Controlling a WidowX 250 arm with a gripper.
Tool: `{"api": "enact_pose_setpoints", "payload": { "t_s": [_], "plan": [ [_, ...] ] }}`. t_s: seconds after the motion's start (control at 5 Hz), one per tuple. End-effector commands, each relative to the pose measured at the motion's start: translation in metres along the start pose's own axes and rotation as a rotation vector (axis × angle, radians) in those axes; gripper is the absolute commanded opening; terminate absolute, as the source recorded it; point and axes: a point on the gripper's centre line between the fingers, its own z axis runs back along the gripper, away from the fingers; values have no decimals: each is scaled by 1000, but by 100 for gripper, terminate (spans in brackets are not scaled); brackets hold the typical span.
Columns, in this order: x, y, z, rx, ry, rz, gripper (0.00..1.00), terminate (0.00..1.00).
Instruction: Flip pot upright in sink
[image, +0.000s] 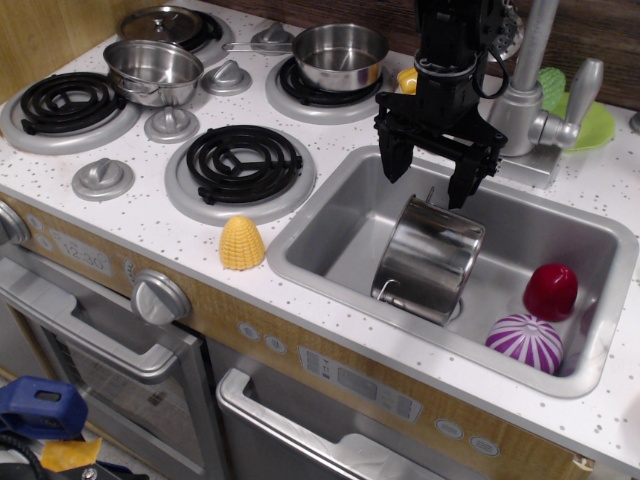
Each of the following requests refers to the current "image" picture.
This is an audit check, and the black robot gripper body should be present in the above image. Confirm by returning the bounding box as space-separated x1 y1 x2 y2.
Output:
375 55 507 176

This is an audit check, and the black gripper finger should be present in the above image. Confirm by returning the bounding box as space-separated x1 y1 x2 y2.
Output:
447 147 487 209
378 129 414 183

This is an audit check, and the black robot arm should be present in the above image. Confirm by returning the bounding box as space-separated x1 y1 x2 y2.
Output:
374 1 507 209

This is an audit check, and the grey metal sink basin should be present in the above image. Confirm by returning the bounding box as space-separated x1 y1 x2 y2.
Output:
267 146 639 398

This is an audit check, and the steel pot lid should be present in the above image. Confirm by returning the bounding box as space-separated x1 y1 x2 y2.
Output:
118 5 203 46

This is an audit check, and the yellow toy pepper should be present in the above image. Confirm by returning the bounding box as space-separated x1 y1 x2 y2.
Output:
396 67 418 95

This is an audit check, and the silver toy faucet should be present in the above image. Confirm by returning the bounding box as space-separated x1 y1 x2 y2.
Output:
489 0 604 189

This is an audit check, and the green toy vegetable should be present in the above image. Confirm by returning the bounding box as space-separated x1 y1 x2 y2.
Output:
538 67 566 111

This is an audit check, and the rear right black burner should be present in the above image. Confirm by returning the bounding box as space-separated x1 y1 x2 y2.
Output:
265 57 392 125

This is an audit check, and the black burner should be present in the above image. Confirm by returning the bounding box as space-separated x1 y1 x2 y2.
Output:
265 57 392 125
178 10 234 68
1 72 140 155
165 125 316 227

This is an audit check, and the green toy plate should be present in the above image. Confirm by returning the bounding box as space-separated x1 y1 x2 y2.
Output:
543 92 615 151

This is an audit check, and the red toy pepper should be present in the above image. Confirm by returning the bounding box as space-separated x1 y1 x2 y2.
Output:
522 263 578 322

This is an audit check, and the front centre black burner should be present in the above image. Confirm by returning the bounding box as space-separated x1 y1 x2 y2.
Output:
165 125 316 227

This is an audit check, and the grey stove top knob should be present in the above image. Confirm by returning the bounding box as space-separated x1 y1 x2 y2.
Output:
251 22 294 53
71 158 135 202
200 60 252 96
144 106 200 144

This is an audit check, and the silver faucet side knob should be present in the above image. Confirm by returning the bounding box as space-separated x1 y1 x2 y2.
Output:
629 112 640 134

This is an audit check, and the purple striped toy onion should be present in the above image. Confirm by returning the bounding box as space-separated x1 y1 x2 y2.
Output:
485 314 564 375

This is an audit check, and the yellow toy corn piece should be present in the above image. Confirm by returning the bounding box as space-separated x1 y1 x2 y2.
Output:
219 216 266 271

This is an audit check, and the rear left black burner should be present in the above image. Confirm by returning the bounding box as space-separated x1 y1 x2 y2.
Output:
178 10 234 68

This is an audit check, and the silver oven dial knob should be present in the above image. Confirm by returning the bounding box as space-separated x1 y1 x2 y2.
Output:
0 201 31 245
130 269 192 325

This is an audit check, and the toy dishwasher door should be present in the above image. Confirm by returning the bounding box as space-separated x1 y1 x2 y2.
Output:
216 368 481 479

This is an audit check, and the front left black burner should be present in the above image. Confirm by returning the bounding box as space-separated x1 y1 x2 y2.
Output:
1 72 140 155

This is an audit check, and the toy oven door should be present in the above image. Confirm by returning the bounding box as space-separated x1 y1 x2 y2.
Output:
1 248 229 479

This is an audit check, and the blue clamp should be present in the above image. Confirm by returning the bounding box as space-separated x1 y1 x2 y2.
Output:
1 376 88 440

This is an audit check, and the yellow tape piece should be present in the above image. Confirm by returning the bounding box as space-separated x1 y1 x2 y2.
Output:
40 437 102 473

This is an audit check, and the black cable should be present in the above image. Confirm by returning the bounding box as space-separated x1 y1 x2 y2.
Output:
470 42 510 101

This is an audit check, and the steel saucepan with handle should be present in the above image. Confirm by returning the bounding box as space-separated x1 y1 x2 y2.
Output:
223 24 389 92

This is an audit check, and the steel pot with handles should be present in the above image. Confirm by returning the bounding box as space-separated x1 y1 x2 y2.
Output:
103 40 204 107

